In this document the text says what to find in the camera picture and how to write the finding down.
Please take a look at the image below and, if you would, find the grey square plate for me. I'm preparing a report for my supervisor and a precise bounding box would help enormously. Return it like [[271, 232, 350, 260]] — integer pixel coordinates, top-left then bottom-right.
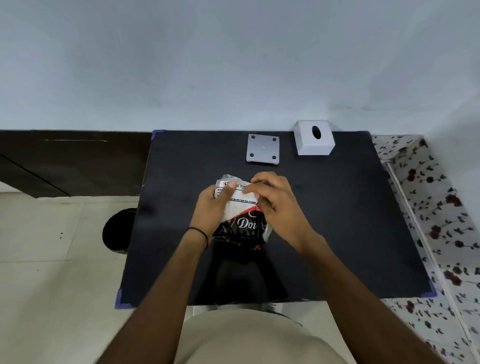
[[246, 134, 281, 166]]

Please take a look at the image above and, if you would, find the white floral cloth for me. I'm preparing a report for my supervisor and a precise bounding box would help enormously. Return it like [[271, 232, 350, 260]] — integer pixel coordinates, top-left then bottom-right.
[[371, 135, 480, 364]]

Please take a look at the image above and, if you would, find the person's left hand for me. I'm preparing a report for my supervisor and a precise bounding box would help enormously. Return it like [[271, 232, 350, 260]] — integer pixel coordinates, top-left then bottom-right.
[[188, 181, 239, 241]]

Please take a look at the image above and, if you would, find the person's right hand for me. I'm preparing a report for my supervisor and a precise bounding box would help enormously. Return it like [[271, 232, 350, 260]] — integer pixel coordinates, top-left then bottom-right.
[[243, 172, 318, 253]]

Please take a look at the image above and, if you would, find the black round bin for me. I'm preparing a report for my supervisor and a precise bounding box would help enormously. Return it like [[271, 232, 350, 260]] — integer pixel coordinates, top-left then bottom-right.
[[102, 208, 138, 256]]

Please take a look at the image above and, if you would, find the dark brown wooden board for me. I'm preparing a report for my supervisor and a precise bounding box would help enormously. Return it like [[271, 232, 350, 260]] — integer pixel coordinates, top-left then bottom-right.
[[0, 130, 152, 199]]

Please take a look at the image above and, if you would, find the person's beige clothing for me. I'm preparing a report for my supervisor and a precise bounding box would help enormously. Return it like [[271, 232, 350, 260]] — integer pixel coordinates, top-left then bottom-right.
[[173, 307, 351, 364]]

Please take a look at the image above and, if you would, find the black wristband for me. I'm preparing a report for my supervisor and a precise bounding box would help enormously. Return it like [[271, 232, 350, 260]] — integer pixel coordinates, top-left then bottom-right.
[[187, 226, 210, 250]]

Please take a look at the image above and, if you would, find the person's left forearm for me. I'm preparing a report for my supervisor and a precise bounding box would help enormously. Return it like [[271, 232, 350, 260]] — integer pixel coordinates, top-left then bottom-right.
[[95, 229, 211, 364]]

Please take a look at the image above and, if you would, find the black and white tissue packet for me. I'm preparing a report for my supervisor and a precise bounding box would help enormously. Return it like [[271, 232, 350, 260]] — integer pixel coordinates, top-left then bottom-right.
[[212, 173, 274, 251]]

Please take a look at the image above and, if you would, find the person's right forearm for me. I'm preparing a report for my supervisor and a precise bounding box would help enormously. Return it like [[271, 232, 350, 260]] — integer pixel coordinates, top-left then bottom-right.
[[298, 232, 449, 364]]

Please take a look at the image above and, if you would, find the white tissue box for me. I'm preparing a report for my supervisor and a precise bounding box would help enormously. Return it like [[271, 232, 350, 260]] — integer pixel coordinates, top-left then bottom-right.
[[293, 120, 335, 157]]

